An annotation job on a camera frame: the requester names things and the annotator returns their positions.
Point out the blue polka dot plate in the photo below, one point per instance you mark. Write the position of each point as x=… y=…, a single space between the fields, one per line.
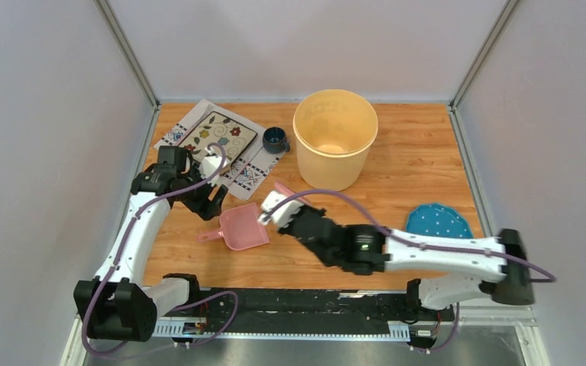
x=438 y=220

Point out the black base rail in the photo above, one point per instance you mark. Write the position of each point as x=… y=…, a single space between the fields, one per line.
x=295 y=312

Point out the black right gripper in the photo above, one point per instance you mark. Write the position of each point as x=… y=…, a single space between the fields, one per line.
x=288 y=228

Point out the floral square plate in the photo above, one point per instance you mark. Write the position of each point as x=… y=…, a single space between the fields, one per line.
x=236 y=137

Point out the pink dustpan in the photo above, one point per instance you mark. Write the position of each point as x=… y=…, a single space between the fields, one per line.
x=239 y=228

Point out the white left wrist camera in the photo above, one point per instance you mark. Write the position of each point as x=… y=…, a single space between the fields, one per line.
x=212 y=167

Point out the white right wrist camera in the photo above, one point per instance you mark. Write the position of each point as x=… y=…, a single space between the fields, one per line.
x=277 y=210

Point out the dark blue cup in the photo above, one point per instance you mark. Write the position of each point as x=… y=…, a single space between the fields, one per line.
x=275 y=141

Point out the cream plastic bucket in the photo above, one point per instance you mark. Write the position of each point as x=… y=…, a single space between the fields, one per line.
x=334 y=130

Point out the patterned white placemat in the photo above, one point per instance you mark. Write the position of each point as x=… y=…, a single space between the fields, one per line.
x=254 y=171

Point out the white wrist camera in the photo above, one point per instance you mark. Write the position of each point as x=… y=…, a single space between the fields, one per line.
x=212 y=167
x=277 y=210

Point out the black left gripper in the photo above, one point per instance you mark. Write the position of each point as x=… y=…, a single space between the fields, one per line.
x=205 y=208

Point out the aluminium frame post right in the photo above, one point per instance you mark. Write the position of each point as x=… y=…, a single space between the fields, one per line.
x=498 y=27

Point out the aluminium frame post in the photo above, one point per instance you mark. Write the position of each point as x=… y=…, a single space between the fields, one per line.
x=498 y=27
x=120 y=38

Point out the aluminium frame post left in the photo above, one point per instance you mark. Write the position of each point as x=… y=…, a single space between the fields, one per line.
x=120 y=38

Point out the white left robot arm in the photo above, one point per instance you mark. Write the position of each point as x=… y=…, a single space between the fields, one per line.
x=114 y=305

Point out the pink hand brush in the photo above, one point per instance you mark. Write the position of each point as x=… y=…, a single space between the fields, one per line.
x=283 y=189

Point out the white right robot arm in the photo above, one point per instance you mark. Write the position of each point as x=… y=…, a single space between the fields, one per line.
x=492 y=267

